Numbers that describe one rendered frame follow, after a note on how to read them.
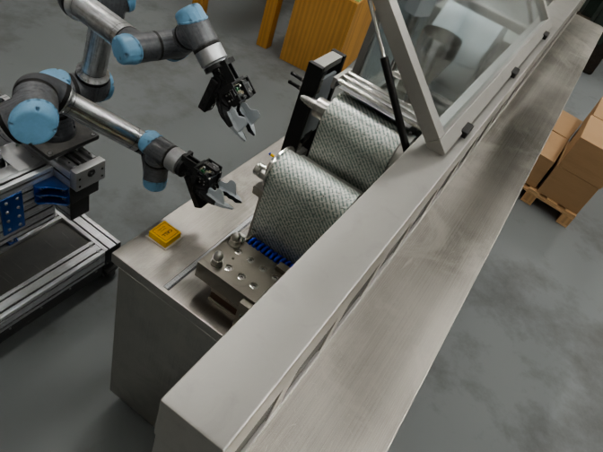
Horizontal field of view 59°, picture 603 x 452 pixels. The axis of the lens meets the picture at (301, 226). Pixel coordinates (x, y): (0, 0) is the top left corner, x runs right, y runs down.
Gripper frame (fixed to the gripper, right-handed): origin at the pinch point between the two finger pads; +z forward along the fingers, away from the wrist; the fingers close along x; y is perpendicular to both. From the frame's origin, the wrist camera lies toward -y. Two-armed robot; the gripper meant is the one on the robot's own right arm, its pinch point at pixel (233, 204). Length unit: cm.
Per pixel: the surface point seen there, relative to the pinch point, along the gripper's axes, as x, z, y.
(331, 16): 289, -110, -56
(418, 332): -35, 61, 35
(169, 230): -8.9, -14.7, -16.6
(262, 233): -0.2, 11.8, -2.9
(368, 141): 24.1, 23.6, 27.5
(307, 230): -0.2, 24.2, 8.1
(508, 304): 167, 111, -109
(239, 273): -14.8, 14.9, -6.0
